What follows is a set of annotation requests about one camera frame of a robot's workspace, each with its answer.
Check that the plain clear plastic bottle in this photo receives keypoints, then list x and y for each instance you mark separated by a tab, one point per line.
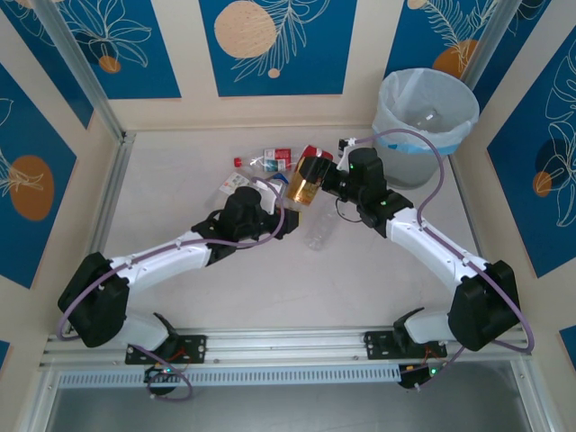
321	227

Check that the blue floral wall panel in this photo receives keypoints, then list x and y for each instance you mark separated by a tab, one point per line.
27	126
414	36
157	45
517	180
315	54
517	54
45	67

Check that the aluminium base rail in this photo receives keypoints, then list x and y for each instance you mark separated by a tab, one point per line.
279	344

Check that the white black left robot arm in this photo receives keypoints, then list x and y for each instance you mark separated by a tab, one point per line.
94	301

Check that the clear bottle white green label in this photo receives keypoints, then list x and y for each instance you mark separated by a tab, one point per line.
234	181

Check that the translucent white bin liner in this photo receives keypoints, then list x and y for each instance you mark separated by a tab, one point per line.
405	103

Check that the grey waste bin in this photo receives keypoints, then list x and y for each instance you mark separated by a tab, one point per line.
414	168

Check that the clear bottle red white label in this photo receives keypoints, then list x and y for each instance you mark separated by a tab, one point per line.
276	155

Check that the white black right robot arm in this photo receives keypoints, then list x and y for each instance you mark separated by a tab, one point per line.
483	306

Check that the clear bottle teal label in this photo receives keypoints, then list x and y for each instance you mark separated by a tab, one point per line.
270	166

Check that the aluminium frame post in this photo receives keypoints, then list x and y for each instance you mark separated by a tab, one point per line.
483	45
85	76

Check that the amber bottle red label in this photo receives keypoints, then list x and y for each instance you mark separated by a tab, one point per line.
306	184

